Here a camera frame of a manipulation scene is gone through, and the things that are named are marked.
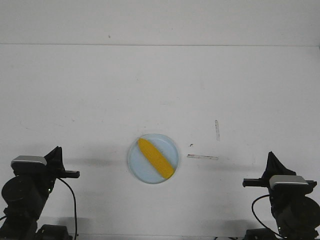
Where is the vertical clear tape strip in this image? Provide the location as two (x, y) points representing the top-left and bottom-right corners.
(214, 120), (220, 141)

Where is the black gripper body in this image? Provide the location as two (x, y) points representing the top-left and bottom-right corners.
(42, 159), (80, 193)
(242, 175), (318, 201)

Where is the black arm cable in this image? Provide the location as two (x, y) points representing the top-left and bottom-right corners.
(57, 177), (77, 240)
(251, 194), (283, 238)

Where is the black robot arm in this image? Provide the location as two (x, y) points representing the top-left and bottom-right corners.
(242, 151), (320, 240)
(0, 146), (80, 240)

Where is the horizontal clear tape strip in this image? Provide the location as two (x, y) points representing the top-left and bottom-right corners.
(187, 154), (219, 161)

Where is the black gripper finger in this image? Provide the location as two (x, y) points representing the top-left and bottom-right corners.
(44, 146), (63, 167)
(261, 151), (297, 180)

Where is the yellow toy corn cob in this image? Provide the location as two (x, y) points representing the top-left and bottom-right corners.
(137, 138), (175, 179)

